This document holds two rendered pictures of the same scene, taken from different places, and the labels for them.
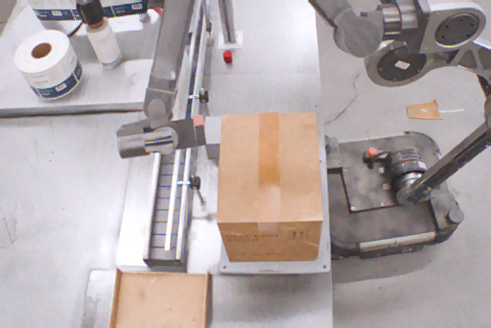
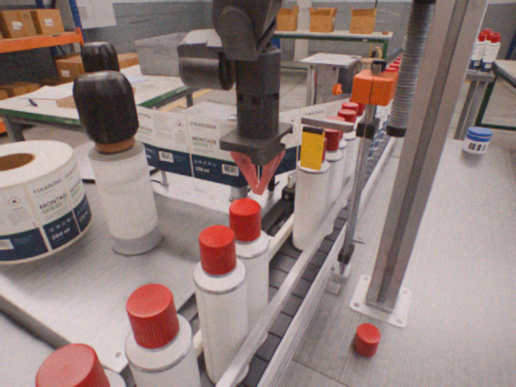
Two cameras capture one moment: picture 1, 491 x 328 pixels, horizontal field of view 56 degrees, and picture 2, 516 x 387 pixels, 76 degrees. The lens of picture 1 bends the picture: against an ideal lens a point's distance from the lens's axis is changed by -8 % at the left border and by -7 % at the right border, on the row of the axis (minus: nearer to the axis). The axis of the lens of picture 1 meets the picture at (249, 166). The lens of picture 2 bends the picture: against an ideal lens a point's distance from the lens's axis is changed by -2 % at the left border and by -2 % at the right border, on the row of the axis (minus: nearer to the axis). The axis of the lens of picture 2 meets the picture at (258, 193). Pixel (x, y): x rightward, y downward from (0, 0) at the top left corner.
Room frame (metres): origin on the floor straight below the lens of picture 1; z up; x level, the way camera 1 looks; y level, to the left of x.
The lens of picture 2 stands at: (0.89, 0.07, 1.27)
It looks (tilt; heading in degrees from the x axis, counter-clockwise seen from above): 31 degrees down; 20
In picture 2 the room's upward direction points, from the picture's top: straight up
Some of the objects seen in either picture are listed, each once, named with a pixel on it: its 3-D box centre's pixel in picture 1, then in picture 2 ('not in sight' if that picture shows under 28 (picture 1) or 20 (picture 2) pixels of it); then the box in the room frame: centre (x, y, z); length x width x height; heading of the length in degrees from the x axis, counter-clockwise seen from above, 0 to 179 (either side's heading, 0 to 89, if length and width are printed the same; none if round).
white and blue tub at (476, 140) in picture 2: not in sight; (476, 140); (2.09, -0.27, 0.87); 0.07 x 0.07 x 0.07
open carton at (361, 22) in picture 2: not in sight; (364, 20); (6.89, 0.44, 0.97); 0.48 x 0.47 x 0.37; 1
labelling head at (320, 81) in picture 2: not in sight; (328, 113); (1.74, 0.18, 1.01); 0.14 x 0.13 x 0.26; 171
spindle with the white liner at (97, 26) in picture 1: (99, 31); (121, 168); (1.27, 0.44, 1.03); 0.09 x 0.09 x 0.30
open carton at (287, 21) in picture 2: not in sight; (285, 18); (6.89, 1.73, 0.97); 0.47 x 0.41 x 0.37; 175
